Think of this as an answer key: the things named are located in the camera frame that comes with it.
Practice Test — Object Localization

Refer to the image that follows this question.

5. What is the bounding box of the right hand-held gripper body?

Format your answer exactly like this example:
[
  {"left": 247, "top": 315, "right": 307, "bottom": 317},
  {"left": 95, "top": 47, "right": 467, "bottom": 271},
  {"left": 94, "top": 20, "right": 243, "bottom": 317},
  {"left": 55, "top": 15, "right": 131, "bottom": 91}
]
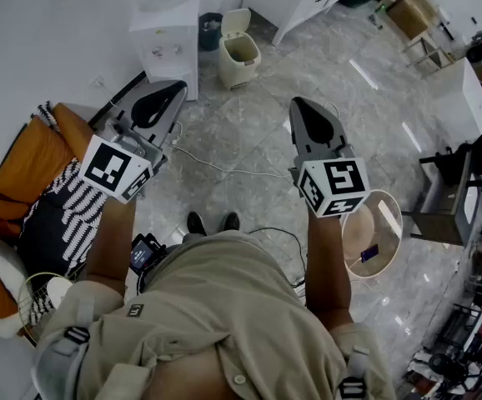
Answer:
[{"left": 289, "top": 146, "right": 370, "bottom": 218}]

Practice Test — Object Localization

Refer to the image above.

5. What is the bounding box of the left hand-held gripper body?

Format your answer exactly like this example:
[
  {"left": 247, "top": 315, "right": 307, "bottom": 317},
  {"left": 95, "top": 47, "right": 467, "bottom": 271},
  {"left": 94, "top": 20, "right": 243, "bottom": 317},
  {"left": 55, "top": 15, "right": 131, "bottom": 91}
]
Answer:
[{"left": 78, "top": 112, "right": 169, "bottom": 204}]

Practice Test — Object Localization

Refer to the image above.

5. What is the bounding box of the beige pedal trash bin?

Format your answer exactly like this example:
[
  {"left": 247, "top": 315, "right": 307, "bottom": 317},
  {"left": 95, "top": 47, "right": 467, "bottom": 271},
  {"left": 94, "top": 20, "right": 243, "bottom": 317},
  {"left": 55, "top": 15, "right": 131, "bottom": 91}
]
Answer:
[{"left": 218, "top": 31, "right": 263, "bottom": 91}]

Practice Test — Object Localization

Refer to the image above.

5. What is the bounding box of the white plastic container lid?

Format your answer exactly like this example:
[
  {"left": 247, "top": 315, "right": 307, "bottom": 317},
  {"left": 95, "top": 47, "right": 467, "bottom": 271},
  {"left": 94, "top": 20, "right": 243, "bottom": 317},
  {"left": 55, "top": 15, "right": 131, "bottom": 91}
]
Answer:
[{"left": 220, "top": 8, "right": 253, "bottom": 38}]

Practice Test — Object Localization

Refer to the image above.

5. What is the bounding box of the person's left forearm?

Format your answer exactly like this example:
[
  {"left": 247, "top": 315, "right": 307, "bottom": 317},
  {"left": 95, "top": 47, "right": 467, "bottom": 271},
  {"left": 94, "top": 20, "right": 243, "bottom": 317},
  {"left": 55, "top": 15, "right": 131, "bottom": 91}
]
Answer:
[{"left": 84, "top": 193, "right": 138, "bottom": 298}]

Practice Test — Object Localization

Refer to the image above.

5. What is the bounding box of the person's right forearm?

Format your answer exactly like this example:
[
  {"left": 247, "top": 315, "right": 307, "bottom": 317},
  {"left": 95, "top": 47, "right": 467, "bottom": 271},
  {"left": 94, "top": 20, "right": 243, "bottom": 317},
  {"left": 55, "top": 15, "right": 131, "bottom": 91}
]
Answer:
[{"left": 303, "top": 206, "right": 355, "bottom": 331}]

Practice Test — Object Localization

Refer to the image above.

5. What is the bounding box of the black white patterned blanket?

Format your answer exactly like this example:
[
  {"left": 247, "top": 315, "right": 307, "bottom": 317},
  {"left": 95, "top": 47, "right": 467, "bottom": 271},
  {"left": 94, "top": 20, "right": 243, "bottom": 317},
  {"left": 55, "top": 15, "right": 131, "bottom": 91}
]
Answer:
[{"left": 18, "top": 156, "right": 108, "bottom": 275}]

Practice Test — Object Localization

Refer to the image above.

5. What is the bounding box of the white water dispenser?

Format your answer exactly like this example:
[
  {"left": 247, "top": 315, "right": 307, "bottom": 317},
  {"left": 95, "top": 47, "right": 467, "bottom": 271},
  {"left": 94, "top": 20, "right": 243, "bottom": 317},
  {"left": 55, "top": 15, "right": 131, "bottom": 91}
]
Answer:
[{"left": 128, "top": 0, "right": 201, "bottom": 102}]

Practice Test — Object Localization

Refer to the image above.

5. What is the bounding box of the clear round side table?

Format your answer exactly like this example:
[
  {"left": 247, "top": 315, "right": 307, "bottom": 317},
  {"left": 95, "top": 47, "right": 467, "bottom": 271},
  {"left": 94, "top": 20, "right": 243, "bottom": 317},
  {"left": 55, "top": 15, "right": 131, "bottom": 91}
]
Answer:
[{"left": 340, "top": 188, "right": 404, "bottom": 279}]

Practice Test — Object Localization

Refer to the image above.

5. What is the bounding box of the orange sofa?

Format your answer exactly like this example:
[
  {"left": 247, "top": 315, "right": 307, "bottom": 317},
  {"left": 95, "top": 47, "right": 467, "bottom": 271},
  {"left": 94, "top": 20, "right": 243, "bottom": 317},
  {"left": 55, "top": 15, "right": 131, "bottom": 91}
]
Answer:
[{"left": 0, "top": 102, "right": 96, "bottom": 337}]

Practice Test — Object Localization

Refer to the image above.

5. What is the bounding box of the phone with purple screen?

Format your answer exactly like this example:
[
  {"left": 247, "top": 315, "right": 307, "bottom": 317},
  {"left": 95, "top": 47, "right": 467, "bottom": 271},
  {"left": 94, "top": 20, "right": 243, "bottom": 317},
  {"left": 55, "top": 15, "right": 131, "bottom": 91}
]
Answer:
[{"left": 360, "top": 243, "right": 381, "bottom": 264}]

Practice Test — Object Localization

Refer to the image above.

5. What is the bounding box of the dark round waste basket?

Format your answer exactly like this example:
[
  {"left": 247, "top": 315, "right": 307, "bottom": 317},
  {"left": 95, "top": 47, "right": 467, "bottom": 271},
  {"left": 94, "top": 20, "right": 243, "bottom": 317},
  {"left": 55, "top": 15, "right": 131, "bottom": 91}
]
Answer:
[{"left": 198, "top": 12, "right": 224, "bottom": 52}]

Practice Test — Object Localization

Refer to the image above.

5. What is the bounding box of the black belt device with screen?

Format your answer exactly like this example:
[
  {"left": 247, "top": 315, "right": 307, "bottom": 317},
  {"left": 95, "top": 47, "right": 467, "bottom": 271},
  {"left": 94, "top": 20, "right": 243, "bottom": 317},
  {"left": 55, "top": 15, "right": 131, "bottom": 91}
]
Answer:
[{"left": 129, "top": 232, "right": 168, "bottom": 275}]

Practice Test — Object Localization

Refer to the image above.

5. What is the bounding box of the person's left black shoe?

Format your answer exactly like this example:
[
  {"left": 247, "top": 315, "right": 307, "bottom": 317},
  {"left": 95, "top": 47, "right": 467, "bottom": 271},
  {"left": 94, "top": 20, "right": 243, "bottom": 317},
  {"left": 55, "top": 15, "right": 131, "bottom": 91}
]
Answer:
[{"left": 186, "top": 211, "right": 208, "bottom": 237}]

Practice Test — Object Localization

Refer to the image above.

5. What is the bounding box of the person's black shoe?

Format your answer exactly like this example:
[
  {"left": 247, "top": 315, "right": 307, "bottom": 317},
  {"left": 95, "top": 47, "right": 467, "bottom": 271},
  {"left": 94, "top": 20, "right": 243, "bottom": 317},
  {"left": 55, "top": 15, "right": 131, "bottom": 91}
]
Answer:
[
  {"left": 186, "top": 211, "right": 208, "bottom": 237},
  {"left": 223, "top": 211, "right": 241, "bottom": 233}
]

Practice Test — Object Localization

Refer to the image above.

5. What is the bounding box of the grey metal cart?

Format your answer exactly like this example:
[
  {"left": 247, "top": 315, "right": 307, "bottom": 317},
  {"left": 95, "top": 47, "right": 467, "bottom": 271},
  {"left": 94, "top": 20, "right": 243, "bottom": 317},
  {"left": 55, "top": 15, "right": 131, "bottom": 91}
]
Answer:
[{"left": 409, "top": 141, "right": 482, "bottom": 248}]

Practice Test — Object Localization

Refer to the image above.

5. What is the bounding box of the person's right black shoe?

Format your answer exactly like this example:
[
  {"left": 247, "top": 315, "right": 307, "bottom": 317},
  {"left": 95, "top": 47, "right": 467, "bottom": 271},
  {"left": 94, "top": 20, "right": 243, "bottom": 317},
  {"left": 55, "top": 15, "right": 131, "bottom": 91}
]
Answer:
[{"left": 223, "top": 211, "right": 241, "bottom": 233}]

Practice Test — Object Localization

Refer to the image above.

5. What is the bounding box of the small white round table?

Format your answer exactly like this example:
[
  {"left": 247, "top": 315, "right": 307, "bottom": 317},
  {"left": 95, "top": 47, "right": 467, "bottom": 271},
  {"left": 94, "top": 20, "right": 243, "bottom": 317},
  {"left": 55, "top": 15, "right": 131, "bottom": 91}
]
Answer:
[{"left": 46, "top": 276, "right": 74, "bottom": 308}]

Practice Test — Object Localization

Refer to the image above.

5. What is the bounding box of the brown cardboard box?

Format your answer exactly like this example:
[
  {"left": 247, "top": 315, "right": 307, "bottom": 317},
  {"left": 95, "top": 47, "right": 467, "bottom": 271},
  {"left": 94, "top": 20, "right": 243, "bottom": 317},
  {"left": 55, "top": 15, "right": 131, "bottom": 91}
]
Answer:
[{"left": 385, "top": 0, "right": 439, "bottom": 41}]

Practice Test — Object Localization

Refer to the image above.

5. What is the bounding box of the yellow badminton racket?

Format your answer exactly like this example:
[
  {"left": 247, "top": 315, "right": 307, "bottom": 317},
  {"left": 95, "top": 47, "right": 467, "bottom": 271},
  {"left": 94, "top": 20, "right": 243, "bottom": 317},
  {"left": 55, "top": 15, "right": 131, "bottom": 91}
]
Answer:
[{"left": 17, "top": 271, "right": 76, "bottom": 346}]

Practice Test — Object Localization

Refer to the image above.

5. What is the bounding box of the person's beige shirt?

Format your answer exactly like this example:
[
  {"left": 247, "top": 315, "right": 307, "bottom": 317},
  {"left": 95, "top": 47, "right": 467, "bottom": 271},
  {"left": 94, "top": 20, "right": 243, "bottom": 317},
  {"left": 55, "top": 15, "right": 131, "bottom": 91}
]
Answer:
[{"left": 30, "top": 229, "right": 396, "bottom": 400}]

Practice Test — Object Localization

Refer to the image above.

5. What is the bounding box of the black swivel chair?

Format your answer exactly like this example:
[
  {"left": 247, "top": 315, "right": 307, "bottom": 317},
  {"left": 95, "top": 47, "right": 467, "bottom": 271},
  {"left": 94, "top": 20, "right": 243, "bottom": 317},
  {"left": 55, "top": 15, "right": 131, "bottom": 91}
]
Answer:
[{"left": 427, "top": 351, "right": 482, "bottom": 392}]

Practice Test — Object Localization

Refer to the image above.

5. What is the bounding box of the person's neck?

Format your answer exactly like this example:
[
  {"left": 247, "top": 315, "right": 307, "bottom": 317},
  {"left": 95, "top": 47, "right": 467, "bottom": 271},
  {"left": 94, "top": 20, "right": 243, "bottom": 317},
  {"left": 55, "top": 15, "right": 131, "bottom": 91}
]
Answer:
[{"left": 151, "top": 346, "right": 222, "bottom": 400}]

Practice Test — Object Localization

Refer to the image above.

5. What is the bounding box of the white floor cable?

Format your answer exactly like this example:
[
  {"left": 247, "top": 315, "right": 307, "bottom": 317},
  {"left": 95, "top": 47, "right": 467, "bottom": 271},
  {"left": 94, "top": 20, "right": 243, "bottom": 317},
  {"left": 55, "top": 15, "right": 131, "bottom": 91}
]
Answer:
[{"left": 163, "top": 121, "right": 293, "bottom": 179}]

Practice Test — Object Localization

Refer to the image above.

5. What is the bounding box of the black trailing cable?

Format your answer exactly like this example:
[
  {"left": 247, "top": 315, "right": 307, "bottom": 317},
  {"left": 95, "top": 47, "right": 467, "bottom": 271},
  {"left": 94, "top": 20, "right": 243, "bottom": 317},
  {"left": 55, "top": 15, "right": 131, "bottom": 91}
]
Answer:
[{"left": 247, "top": 226, "right": 309, "bottom": 292}]

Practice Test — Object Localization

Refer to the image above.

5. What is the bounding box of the small metal frame stool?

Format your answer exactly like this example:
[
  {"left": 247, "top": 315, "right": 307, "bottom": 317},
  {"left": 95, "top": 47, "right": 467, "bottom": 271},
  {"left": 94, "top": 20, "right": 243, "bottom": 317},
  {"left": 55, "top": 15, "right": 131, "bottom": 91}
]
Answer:
[{"left": 403, "top": 31, "right": 455, "bottom": 71}]

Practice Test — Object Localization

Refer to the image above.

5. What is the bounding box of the person's left grey shoulder strap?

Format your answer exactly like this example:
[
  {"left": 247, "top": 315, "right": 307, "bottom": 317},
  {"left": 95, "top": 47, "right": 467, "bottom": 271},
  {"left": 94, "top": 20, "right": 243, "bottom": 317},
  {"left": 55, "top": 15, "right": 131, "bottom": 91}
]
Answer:
[{"left": 34, "top": 302, "right": 96, "bottom": 393}]

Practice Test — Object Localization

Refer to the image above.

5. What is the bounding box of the person's grey shoulder strap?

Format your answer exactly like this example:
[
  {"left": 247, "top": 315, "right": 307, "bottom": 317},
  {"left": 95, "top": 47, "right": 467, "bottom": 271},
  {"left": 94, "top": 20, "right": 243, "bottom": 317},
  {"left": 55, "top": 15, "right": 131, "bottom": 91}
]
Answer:
[
  {"left": 335, "top": 343, "right": 371, "bottom": 400},
  {"left": 34, "top": 302, "right": 96, "bottom": 393}
]

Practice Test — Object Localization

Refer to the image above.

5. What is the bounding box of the person's right grey shoulder strap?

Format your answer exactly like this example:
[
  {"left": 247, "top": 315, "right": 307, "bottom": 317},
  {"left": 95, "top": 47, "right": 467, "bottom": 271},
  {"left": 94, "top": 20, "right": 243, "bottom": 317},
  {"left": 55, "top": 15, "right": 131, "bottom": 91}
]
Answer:
[{"left": 335, "top": 343, "right": 371, "bottom": 400}]

